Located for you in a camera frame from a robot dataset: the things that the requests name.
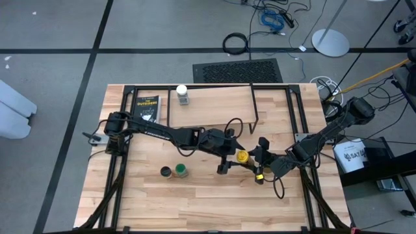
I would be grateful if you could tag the chair caster base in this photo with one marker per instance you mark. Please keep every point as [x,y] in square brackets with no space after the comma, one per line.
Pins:
[403,26]

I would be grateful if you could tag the wooden shelf black metal legs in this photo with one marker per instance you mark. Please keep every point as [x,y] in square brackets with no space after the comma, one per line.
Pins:
[211,107]

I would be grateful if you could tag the orange turmeric jar black lid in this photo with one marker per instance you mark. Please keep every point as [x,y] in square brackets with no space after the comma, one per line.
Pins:
[166,171]

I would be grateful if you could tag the chili onion jar yellow lid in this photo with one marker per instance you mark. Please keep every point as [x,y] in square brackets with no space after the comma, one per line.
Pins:
[243,157]

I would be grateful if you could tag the red frame clip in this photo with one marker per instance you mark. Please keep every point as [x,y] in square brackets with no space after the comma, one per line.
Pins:
[354,230]

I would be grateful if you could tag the black power strip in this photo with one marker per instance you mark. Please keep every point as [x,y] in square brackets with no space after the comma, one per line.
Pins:
[288,21]

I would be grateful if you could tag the black aluminium table frame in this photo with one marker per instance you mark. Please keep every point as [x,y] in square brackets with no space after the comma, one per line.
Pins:
[293,88]

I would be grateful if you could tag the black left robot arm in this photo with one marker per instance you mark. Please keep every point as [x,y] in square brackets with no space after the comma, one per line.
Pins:
[156,132]

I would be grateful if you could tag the bagel seasoning jar white lid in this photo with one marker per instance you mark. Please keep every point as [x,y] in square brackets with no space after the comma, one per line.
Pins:
[182,92]

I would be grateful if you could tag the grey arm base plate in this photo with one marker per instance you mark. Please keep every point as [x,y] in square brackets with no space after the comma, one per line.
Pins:
[299,137]
[104,140]

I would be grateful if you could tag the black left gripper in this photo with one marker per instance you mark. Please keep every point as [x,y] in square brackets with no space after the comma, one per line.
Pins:
[216,141]

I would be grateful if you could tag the round grey floor stand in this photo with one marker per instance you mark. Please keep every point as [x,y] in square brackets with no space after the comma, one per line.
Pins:
[330,44]

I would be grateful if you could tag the oregano jar green lid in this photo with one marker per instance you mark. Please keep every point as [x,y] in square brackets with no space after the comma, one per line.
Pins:
[181,169]

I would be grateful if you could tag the small white tag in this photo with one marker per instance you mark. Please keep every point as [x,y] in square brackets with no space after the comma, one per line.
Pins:
[302,48]

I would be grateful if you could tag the pale grey padded seat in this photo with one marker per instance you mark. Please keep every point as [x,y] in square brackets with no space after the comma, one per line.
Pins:
[13,110]

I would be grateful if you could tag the black equipment cart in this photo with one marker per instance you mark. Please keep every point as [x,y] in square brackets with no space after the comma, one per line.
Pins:
[383,169]

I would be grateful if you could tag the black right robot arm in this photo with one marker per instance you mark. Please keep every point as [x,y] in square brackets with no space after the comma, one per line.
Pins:
[325,133]

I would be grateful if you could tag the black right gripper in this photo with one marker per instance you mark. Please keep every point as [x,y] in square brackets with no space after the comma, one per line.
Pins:
[282,166]

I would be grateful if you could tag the black paperback book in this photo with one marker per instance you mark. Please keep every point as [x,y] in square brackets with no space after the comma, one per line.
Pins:
[146,107]

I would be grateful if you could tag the thin black slanted pole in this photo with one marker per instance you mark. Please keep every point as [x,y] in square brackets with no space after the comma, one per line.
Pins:
[367,44]

